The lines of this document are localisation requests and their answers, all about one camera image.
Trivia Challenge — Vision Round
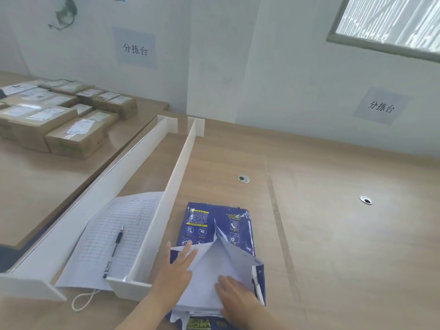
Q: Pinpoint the person's right hand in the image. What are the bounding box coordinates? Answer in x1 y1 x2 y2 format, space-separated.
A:
215 275 276 330

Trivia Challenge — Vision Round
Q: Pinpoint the black pen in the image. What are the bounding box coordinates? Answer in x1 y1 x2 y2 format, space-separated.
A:
102 225 125 279

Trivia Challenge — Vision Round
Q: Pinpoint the printed form sheet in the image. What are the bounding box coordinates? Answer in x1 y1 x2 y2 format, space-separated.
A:
55 192 165 292

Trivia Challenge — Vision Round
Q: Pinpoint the group of labelled cardboard boxes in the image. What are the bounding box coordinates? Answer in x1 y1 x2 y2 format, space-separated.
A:
0 78 139 160

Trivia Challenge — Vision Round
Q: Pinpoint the person's left forearm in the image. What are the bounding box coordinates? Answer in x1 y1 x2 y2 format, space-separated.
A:
115 293 169 330

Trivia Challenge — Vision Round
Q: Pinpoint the person's left hand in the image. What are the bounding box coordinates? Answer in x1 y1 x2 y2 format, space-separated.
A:
151 241 199 307

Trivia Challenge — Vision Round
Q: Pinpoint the white cord loop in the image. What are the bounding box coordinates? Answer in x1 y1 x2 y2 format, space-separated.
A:
71 289 102 312

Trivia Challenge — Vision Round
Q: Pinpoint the white divider tray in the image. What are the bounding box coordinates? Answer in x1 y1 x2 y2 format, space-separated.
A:
0 115 206 303

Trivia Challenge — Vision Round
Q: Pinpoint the green plant wall decal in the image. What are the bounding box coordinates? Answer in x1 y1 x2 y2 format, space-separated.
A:
47 0 78 31

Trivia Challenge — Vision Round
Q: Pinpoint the blue paper ream package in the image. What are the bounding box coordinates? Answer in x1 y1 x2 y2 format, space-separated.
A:
165 202 267 330

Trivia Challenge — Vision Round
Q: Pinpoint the pale paper wall sign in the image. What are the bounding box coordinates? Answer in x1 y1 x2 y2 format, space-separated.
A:
353 86 413 126
112 26 159 71

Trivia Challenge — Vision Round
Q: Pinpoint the window with grey frame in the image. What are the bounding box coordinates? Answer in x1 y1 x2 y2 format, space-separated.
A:
325 0 440 63

